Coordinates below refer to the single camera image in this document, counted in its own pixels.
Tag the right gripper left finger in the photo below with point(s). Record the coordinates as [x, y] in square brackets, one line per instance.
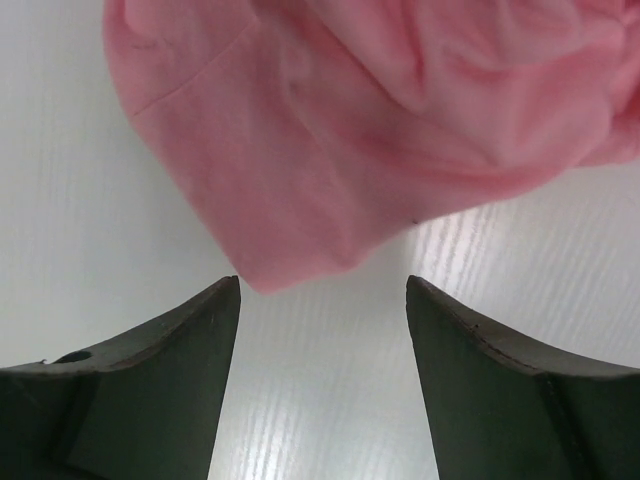
[144, 404]

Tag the pink t shirt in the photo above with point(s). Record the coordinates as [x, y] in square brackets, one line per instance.
[307, 133]

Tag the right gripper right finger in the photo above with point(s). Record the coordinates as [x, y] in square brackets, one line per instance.
[502, 405]

